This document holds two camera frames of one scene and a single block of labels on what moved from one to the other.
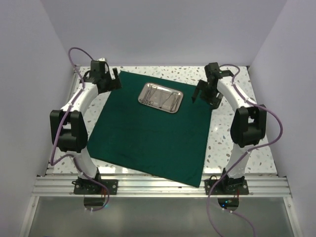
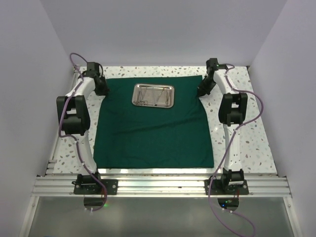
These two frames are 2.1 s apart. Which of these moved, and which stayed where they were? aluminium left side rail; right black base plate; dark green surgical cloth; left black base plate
Moved: dark green surgical cloth
Stayed: aluminium left side rail; left black base plate; right black base plate
